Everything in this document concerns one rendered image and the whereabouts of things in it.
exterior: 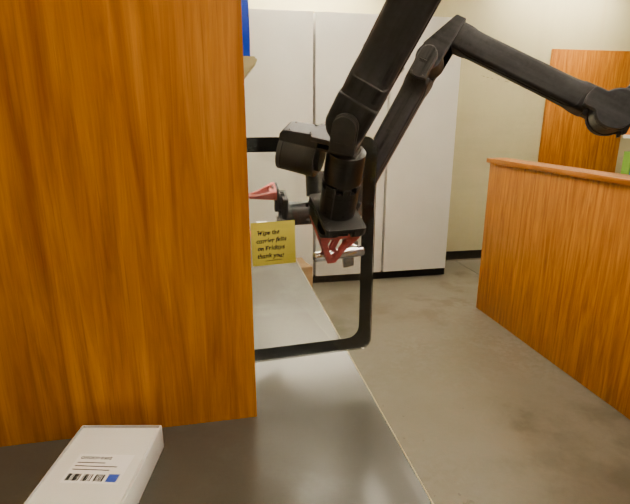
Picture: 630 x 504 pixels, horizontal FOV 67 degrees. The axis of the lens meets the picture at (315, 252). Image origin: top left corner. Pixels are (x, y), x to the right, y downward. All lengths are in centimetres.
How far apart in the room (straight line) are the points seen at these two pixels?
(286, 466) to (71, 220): 46
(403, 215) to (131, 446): 372
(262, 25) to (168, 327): 336
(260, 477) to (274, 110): 340
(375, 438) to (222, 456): 23
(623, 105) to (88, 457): 109
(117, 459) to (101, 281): 24
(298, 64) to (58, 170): 333
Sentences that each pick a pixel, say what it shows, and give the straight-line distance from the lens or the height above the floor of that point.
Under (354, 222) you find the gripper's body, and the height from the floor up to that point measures 127.
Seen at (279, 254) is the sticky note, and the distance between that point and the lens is 83.
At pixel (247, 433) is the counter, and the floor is 94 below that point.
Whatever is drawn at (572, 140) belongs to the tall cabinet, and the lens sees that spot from 555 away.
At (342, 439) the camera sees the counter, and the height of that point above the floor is 94.
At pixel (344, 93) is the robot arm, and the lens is 64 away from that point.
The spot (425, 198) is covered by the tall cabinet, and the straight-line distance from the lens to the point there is 432.
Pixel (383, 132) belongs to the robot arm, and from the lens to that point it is 113.
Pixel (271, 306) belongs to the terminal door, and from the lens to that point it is 86.
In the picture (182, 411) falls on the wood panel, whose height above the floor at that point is 97.
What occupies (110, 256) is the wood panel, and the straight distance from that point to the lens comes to 74.
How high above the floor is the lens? 142
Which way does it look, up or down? 16 degrees down
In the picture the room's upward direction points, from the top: straight up
